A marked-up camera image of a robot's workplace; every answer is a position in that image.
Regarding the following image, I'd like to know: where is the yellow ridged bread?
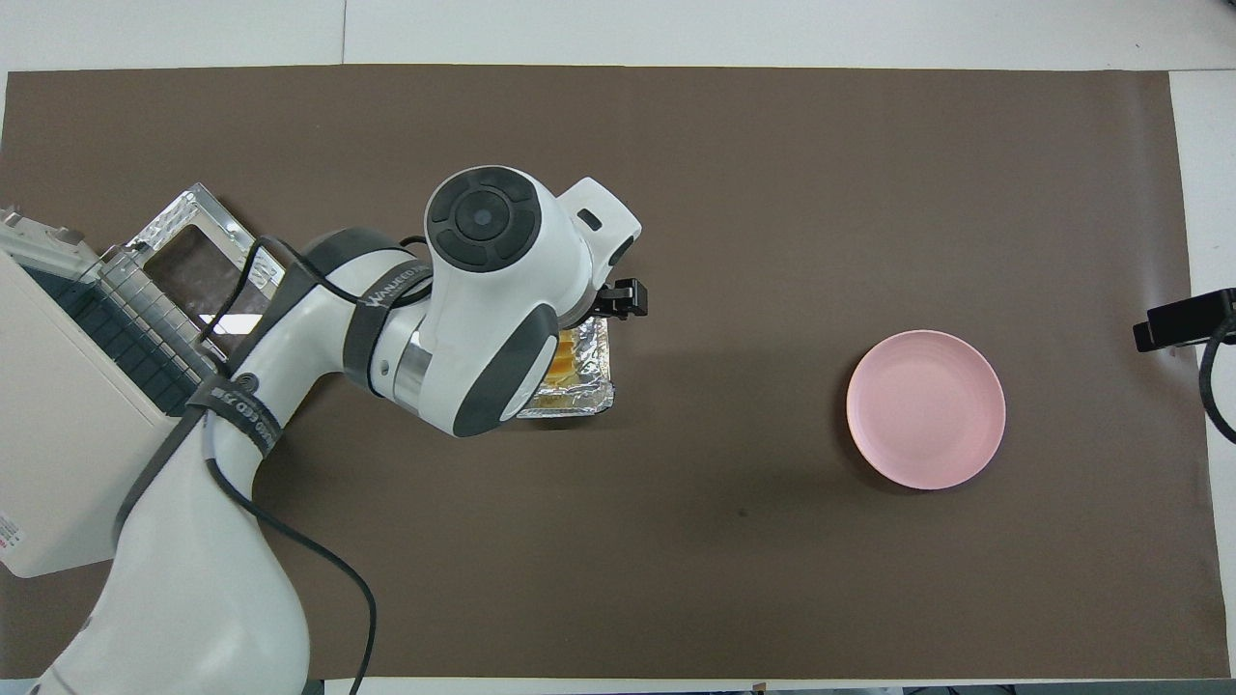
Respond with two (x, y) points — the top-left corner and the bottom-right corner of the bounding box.
(539, 328), (582, 389)

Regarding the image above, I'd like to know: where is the metal wire oven rack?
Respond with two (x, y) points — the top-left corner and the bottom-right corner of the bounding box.
(92, 246), (221, 389)

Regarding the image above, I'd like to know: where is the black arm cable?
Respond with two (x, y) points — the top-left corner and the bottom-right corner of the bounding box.
(198, 236), (379, 695)
(1197, 319), (1236, 447)

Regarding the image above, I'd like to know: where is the rectangular aluminium foil tray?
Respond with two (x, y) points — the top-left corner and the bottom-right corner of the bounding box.
(517, 317), (616, 420)

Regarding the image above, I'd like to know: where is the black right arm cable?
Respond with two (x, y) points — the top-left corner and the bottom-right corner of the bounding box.
(1197, 319), (1236, 447)

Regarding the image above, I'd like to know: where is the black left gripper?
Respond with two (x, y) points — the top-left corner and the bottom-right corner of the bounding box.
(587, 278), (649, 321)

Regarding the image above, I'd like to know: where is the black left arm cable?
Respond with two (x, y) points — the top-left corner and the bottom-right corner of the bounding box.
(198, 236), (379, 695)

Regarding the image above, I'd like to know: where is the cream toaster oven body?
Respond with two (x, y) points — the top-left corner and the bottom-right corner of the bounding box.
(0, 203), (215, 580)

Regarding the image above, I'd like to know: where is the brown table mat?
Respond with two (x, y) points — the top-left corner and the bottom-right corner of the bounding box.
(0, 65), (1229, 681)

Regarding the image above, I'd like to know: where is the pink round plate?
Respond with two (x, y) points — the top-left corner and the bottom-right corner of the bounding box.
(846, 329), (1007, 491)

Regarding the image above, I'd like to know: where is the glass oven door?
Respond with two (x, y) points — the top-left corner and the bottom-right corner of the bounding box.
(126, 182), (293, 341)

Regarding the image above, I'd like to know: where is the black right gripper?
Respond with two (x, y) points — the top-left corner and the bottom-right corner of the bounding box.
(1133, 288), (1236, 354)

